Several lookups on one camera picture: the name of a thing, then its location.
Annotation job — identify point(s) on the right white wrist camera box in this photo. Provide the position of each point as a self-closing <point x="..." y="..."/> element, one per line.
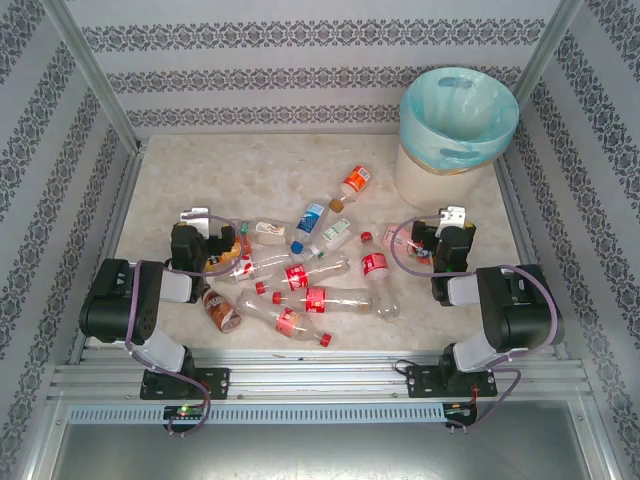
<point x="455" y="216"/>

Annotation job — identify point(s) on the blue label blue cap bottle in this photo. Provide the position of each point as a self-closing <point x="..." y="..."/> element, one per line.
<point x="310" y="217"/>

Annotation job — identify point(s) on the orange label small bottle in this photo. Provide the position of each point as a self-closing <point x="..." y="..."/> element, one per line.
<point x="356" y="181"/>

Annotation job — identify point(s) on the steel sheet panel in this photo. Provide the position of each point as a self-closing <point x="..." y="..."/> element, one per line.
<point x="320" y="455"/>

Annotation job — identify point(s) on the green cap white label bottle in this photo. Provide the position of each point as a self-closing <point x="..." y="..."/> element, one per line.
<point x="270" y="231"/>

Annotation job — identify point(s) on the left small circuit board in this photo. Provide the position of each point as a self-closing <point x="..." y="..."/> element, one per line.
<point x="185" y="411"/>

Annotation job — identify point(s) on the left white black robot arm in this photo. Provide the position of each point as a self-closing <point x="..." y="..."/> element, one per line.
<point x="150" y="345"/>

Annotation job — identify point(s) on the aluminium side rail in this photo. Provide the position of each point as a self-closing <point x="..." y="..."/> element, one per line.
<point x="107" y="250"/>
<point x="525" y="240"/>

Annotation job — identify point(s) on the white cap clear water bottle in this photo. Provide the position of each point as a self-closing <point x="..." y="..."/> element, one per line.
<point x="245" y="266"/>

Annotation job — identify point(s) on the aluminium frame post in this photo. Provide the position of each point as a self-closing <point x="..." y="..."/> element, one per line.
<point x="95" y="75"/>
<point x="545" y="45"/>

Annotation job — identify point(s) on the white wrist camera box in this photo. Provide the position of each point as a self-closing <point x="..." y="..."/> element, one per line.
<point x="197" y="216"/>
<point x="455" y="216"/>

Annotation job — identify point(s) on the black mount plate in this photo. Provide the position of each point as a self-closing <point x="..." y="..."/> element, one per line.
<point x="217" y="382"/>
<point x="420" y="382"/>

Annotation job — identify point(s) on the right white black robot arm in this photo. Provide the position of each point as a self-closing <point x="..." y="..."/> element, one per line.
<point x="470" y="355"/>

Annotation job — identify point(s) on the white bin with teal liner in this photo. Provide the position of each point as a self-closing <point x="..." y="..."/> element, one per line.
<point x="425" y="130"/>

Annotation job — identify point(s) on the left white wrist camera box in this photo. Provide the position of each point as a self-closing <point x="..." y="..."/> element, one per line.
<point x="197" y="216"/>

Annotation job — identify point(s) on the right black mount plate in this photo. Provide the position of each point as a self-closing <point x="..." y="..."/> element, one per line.
<point x="420" y="382"/>

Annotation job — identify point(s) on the small circuit board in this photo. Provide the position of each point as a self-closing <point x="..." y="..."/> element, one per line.
<point x="185" y="411"/>
<point x="457" y="410"/>

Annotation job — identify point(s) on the orange juice bottle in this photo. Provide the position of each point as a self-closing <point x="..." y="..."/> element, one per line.
<point x="246" y="245"/>

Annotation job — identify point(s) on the right small circuit board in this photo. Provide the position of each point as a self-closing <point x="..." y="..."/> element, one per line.
<point x="457" y="410"/>

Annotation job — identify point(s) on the brown label bottle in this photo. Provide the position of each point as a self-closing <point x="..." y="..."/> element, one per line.
<point x="220" y="310"/>

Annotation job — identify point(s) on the left black mount plate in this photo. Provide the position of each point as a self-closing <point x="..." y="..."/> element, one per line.
<point x="217" y="382"/>

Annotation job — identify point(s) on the pink plastic bottle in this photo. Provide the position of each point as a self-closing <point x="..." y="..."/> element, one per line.
<point x="395" y="237"/>

